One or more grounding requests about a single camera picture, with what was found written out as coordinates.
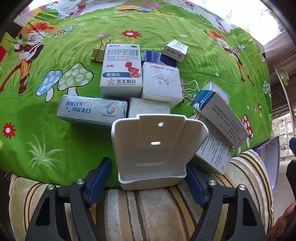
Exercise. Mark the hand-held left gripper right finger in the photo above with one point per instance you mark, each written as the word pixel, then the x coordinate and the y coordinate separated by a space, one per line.
pixel 197 186

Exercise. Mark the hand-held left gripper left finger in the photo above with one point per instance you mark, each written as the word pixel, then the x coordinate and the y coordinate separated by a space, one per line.
pixel 100 178

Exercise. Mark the white plastic wall holder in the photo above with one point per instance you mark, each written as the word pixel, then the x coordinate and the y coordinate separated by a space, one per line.
pixel 148 162

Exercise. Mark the white medicine box red figure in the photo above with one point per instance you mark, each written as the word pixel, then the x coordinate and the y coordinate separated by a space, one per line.
pixel 120 69

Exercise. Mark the small white yellow box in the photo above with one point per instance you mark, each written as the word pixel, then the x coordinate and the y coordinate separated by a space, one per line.
pixel 175 50

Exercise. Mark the person's right hand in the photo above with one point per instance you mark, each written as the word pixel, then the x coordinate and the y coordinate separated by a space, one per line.
pixel 285 227

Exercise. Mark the purple white box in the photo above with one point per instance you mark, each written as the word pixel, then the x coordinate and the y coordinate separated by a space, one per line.
pixel 270 162

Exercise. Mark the white box black text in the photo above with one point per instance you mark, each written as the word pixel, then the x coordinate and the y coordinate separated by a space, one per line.
pixel 214 150

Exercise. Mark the striped beige cushion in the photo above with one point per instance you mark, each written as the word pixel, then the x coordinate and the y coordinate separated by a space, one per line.
pixel 148 213

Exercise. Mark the long white teal box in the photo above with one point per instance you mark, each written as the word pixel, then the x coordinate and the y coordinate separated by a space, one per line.
pixel 90 110

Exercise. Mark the white curved rod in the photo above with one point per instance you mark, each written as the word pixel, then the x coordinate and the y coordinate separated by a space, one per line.
pixel 285 99

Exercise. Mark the blue white medicine box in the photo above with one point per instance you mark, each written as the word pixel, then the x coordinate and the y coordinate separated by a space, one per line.
pixel 222 115

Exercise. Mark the plain white box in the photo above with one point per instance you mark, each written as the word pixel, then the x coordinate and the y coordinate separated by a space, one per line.
pixel 148 107

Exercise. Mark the green white tag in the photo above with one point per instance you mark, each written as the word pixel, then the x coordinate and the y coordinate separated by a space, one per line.
pixel 284 76

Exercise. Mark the pink binder clip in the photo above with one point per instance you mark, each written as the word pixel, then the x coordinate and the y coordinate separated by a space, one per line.
pixel 182 90

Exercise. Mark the white box blue edge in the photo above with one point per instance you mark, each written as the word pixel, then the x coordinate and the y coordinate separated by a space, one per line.
pixel 216 87

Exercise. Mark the white box red logo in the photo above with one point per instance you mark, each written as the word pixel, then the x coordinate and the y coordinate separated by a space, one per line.
pixel 161 81

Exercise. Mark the brown patterned curtain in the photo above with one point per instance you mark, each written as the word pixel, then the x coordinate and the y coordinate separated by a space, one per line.
pixel 282 51

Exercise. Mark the gold binder clip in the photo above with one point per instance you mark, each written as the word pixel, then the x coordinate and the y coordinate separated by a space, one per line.
pixel 97 54

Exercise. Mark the dark blue box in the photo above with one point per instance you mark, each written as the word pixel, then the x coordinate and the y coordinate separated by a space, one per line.
pixel 153 56

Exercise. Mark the green cartoon printed cloth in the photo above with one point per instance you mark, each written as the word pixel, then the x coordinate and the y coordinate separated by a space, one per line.
pixel 69 34

